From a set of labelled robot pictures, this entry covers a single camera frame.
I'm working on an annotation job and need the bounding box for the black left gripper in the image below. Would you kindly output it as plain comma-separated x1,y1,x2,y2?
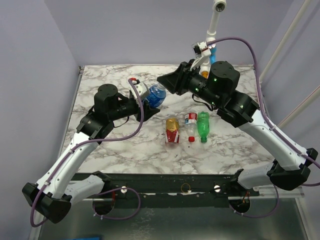
109,95,160,122

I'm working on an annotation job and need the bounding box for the blue label Pocari bottle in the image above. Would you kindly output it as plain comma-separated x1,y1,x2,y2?
146,83,167,108

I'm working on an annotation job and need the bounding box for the gold red label bottle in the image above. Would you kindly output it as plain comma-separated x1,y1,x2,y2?
165,115,180,148

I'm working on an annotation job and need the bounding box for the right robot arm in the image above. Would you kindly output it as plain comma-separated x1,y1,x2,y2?
157,60,318,196

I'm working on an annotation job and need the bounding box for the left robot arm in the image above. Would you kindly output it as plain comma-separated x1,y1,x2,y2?
22,78,159,227

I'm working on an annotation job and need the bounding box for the clear bottle red cap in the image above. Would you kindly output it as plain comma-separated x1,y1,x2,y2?
184,112,198,143

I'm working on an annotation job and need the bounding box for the green plastic bottle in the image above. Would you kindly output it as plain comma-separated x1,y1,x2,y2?
197,111,210,143

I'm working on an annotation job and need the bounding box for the orange pipe valve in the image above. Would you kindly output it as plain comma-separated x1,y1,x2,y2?
201,71,209,79

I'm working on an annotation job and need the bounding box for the blue pipe valve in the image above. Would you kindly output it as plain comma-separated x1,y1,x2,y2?
209,44,217,65

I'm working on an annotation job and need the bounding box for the white diagonal pole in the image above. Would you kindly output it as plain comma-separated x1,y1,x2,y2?
259,0,312,83

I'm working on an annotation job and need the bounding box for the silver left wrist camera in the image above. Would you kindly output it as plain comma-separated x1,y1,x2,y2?
128,77,150,103

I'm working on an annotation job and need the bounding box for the white PVC pipe frame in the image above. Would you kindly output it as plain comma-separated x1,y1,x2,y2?
198,0,278,118

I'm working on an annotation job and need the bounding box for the black mounting rail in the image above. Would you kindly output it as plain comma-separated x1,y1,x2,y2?
69,172,261,210

